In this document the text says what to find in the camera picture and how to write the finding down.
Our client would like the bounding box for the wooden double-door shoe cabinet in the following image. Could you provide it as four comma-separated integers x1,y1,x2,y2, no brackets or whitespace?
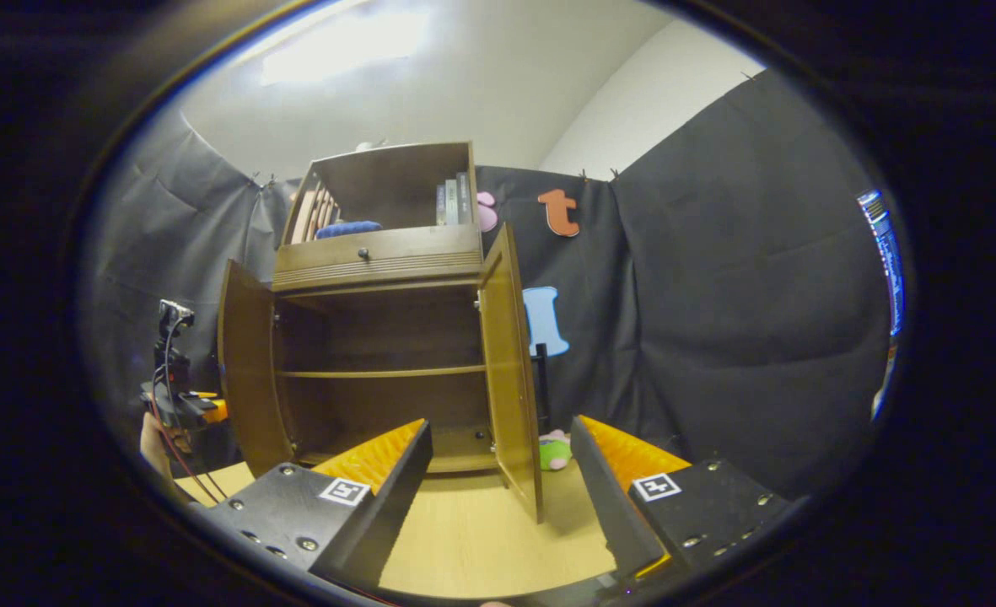
272,142,500,475

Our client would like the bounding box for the blue folded towel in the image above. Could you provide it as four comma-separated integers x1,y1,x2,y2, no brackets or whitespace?
315,221,383,240

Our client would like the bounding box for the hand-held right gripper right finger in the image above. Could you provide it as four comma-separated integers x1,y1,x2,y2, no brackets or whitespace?
570,415,794,583

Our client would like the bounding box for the wooden cabinet door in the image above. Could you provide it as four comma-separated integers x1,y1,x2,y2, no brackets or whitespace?
218,259,297,478
476,223,546,524

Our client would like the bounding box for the red cable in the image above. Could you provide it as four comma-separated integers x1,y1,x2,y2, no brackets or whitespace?
150,396,222,505

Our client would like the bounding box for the pink green plush toy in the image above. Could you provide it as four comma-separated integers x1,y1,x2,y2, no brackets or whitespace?
539,429,573,471

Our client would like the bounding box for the lit monitor screen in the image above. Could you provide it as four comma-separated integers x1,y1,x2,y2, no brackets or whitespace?
857,190,906,421

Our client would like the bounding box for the wooden inner shelf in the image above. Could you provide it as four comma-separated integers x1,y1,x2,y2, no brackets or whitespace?
277,364,487,380

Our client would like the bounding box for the black backdrop cloth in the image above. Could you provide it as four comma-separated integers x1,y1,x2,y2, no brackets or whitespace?
84,72,895,500

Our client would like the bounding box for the black cable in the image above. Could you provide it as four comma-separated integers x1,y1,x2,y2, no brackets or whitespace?
160,315,192,399

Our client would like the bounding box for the wooden drawer front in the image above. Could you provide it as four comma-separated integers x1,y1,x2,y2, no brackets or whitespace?
273,224,484,293

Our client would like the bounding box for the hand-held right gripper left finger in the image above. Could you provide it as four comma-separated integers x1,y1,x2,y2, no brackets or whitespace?
201,418,433,593

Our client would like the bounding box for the black stand pole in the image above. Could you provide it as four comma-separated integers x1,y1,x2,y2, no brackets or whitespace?
533,343,551,432

